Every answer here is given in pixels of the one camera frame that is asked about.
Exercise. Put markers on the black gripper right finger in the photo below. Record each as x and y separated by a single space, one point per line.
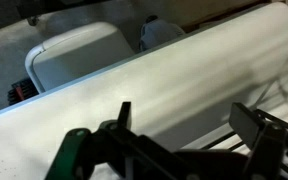
247 123

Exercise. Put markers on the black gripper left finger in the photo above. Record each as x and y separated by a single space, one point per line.
77 150

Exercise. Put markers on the black red object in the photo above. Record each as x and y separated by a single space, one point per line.
20 92

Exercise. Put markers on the blue denim cloth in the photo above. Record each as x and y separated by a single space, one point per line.
159 33

